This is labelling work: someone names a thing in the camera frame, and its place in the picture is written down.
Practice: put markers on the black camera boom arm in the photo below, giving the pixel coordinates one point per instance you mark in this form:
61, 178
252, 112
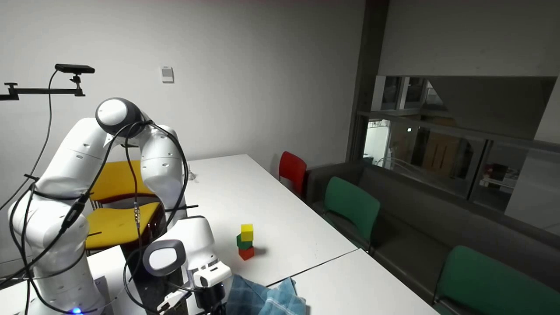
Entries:
45, 89

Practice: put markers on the yellow chair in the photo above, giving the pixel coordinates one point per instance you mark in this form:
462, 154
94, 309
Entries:
115, 224

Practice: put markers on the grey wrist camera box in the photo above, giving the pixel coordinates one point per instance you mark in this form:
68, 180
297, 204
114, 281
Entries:
208, 273

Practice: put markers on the green chair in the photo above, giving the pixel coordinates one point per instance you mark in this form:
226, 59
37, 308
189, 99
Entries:
495, 285
352, 206

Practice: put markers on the black camera on boom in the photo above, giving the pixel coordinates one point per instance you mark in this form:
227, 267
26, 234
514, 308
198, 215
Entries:
75, 68

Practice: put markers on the green block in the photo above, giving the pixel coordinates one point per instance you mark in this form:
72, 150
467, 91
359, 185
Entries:
241, 241

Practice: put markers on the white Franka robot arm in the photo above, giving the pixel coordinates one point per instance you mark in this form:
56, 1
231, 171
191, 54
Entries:
70, 162

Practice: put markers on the red block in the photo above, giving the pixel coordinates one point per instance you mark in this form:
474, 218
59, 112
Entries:
247, 253

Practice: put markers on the yellow block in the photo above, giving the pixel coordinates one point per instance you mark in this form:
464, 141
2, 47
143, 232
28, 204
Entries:
247, 231

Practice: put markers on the glass interior window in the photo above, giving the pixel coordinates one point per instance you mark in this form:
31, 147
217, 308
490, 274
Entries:
455, 145

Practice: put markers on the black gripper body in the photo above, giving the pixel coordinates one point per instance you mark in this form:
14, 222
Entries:
208, 297

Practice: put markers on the red chair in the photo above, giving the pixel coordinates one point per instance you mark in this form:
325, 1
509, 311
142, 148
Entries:
292, 168

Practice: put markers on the blue striped towel cloth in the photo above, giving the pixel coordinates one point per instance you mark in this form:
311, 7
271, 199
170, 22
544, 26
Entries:
268, 299

